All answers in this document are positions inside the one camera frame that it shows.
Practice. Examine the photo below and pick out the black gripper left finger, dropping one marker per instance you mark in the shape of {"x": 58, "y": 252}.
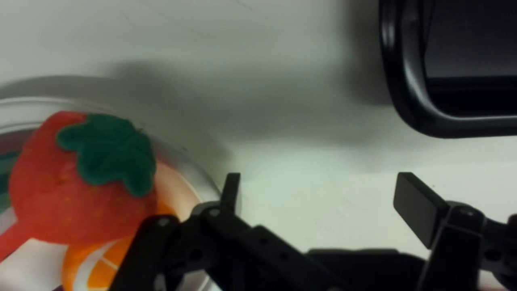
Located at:
{"x": 229, "y": 192}

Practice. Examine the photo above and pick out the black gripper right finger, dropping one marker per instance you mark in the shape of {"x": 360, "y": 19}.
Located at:
{"x": 418, "y": 205}

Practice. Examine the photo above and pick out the white plate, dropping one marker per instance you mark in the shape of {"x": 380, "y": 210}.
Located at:
{"x": 36, "y": 265}

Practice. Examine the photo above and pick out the black grill pan tray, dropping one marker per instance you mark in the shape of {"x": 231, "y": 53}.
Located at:
{"x": 451, "y": 64}

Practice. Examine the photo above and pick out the red plush strawberry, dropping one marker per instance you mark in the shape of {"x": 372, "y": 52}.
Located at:
{"x": 81, "y": 178}

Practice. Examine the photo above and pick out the orange slice toy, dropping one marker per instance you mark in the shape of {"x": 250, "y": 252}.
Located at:
{"x": 92, "y": 267}

